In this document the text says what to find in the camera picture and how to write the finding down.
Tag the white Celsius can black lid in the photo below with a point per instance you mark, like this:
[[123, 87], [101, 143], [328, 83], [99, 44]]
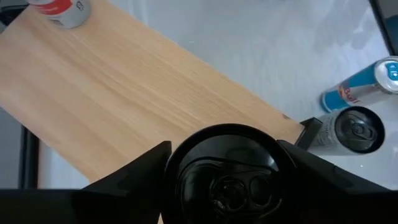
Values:
[[351, 130]]

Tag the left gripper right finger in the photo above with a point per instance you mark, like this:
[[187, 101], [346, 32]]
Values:
[[342, 199]]

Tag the wooden shelf black metal frame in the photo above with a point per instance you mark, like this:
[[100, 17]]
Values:
[[124, 93]]

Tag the Celsius can with red print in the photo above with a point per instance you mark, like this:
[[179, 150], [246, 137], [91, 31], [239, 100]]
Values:
[[66, 17], [230, 186]]

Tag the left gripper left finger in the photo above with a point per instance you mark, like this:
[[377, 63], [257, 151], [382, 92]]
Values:
[[124, 193]]

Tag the blue silver Red Bull can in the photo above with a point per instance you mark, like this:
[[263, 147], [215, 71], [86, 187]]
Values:
[[351, 90]]

